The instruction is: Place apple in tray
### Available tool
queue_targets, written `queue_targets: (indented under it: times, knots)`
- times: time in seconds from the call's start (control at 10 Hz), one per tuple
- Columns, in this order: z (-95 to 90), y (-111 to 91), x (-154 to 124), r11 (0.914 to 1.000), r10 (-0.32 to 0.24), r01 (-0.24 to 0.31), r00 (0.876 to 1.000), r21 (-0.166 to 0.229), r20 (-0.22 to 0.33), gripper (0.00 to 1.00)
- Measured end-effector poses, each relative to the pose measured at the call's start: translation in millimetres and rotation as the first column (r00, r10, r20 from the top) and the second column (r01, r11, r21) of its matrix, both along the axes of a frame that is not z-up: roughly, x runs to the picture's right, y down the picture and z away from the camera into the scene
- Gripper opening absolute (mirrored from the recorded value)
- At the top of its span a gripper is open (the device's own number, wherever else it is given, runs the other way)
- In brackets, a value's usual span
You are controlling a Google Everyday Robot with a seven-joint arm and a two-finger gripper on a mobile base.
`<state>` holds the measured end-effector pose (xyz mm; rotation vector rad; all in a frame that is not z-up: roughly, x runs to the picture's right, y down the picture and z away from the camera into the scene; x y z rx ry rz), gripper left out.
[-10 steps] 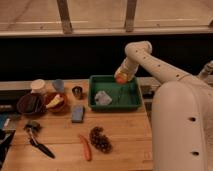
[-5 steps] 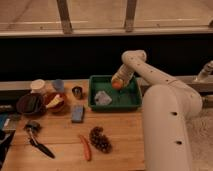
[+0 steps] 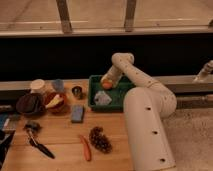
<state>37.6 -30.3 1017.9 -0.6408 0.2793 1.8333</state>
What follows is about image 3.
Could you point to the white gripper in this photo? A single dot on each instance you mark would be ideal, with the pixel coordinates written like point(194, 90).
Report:
point(114, 74)

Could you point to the orange red apple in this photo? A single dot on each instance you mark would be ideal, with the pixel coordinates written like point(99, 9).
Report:
point(107, 85)

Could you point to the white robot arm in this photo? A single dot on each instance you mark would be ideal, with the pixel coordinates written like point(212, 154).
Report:
point(143, 107)

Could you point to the green plastic tray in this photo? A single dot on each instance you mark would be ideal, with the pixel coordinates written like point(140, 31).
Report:
point(116, 94)

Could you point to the small metal can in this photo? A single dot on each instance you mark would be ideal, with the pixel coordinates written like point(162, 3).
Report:
point(77, 92)

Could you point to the blue sponge on table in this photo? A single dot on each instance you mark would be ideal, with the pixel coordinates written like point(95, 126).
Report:
point(77, 114)

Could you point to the blue cup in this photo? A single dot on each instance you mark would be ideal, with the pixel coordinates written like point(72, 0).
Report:
point(58, 85)

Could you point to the red bowl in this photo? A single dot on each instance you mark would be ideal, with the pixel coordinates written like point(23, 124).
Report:
point(61, 108)

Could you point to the yellow banana in bowl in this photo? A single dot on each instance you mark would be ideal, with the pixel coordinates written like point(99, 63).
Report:
point(55, 101)

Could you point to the dark grape bunch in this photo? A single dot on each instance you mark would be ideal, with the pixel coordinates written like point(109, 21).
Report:
point(99, 140)

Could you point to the orange carrot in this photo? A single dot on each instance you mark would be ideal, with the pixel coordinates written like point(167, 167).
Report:
point(86, 148)

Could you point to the white cup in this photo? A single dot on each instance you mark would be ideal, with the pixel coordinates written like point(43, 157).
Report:
point(38, 86)

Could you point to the dark brown bowl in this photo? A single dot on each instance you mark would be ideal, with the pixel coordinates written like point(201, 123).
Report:
point(30, 104)

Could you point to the white faucet fixture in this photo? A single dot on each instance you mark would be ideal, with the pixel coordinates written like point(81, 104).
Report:
point(204, 72)

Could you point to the black handled can opener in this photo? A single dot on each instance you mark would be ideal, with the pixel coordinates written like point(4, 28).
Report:
point(32, 129)

